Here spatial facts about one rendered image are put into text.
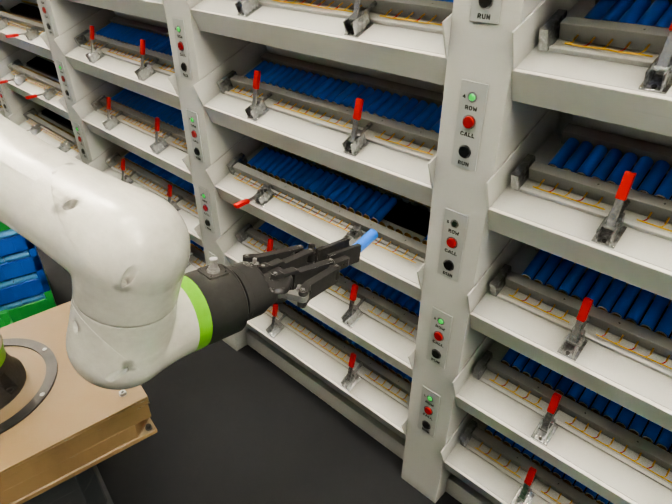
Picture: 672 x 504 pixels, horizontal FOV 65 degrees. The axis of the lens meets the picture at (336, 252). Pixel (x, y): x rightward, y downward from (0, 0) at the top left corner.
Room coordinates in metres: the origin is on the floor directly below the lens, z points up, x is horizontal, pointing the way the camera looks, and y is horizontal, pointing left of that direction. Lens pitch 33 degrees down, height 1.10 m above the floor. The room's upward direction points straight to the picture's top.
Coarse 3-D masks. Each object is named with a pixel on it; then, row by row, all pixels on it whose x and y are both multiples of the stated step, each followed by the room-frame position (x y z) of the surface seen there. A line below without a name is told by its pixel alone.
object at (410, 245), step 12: (240, 168) 1.15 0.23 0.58; (240, 180) 1.13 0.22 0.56; (264, 180) 1.09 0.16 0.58; (276, 180) 1.08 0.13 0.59; (288, 192) 1.04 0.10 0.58; (300, 192) 1.02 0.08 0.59; (312, 204) 0.99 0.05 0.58; (324, 204) 0.97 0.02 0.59; (324, 216) 0.95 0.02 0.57; (336, 216) 0.94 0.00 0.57; (348, 216) 0.92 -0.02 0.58; (360, 216) 0.91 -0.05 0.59; (372, 228) 0.88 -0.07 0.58; (384, 228) 0.87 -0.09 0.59; (384, 240) 0.86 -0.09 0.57; (396, 240) 0.83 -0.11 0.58; (408, 240) 0.83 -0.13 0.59; (420, 252) 0.80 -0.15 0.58
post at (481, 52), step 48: (528, 0) 0.68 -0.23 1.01; (480, 48) 0.71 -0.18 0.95; (480, 144) 0.69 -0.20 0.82; (480, 192) 0.69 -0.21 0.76; (432, 240) 0.73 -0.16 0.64; (480, 240) 0.68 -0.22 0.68; (432, 288) 0.73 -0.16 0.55; (480, 336) 0.72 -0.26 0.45; (432, 384) 0.71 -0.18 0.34; (432, 480) 0.69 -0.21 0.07
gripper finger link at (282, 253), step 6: (294, 246) 0.67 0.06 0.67; (300, 246) 0.67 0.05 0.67; (264, 252) 0.65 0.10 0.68; (270, 252) 0.65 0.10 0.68; (276, 252) 0.65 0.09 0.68; (282, 252) 0.65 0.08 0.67; (288, 252) 0.66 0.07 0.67; (246, 258) 0.62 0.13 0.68; (252, 258) 0.63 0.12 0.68; (258, 258) 0.63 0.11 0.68; (264, 258) 0.63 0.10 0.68; (270, 258) 0.64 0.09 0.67; (276, 258) 0.64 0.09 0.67; (282, 258) 0.65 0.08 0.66
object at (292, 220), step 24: (240, 144) 1.22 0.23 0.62; (264, 144) 1.26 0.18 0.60; (216, 168) 1.16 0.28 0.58; (240, 192) 1.11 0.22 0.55; (264, 192) 1.09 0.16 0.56; (384, 192) 1.00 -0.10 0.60; (264, 216) 1.04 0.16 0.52; (288, 216) 0.99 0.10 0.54; (312, 216) 0.98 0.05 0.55; (312, 240) 0.94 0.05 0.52; (336, 240) 0.90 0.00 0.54; (360, 264) 0.84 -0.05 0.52; (384, 264) 0.81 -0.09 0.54; (408, 264) 0.80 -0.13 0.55; (408, 288) 0.77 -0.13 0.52
